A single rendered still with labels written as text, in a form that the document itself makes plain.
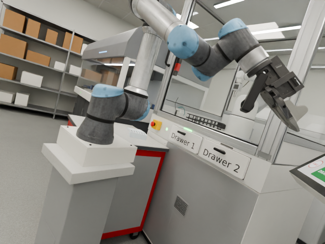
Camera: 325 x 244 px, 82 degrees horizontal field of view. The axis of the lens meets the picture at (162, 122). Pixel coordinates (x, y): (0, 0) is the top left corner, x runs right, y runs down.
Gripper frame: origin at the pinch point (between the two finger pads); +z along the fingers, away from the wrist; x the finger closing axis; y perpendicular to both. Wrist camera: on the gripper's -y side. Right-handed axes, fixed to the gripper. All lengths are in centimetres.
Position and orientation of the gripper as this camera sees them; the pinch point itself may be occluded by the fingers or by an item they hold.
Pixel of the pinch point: (292, 129)
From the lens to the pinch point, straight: 63.7
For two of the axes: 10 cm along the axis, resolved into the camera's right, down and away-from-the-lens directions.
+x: 2.6, -0.2, 9.6
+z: 5.3, 8.4, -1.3
